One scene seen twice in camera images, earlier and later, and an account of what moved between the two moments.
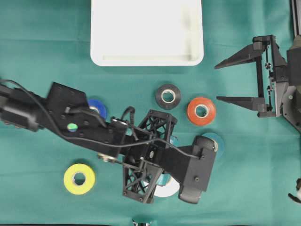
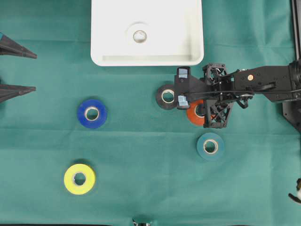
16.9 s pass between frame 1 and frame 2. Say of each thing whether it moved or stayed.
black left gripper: moved
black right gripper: moved
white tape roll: moved
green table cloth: stayed
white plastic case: stayed
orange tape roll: stayed
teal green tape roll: stayed
